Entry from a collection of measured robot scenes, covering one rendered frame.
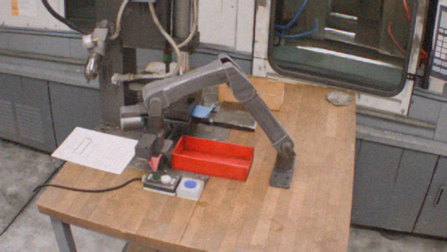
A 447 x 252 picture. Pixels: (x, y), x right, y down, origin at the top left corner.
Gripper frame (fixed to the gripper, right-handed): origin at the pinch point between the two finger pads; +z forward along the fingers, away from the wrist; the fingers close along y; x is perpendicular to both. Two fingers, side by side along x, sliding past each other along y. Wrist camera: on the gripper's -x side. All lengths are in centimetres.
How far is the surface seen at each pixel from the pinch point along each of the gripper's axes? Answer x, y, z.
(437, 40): 79, 97, -32
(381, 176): 90, 87, 51
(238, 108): 53, 15, 5
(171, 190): -3.3, 6.3, 4.7
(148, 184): -3.3, -1.4, 4.6
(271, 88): 70, 25, 2
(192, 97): 34.0, 1.9, -7.4
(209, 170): 10.1, 14.9, 4.3
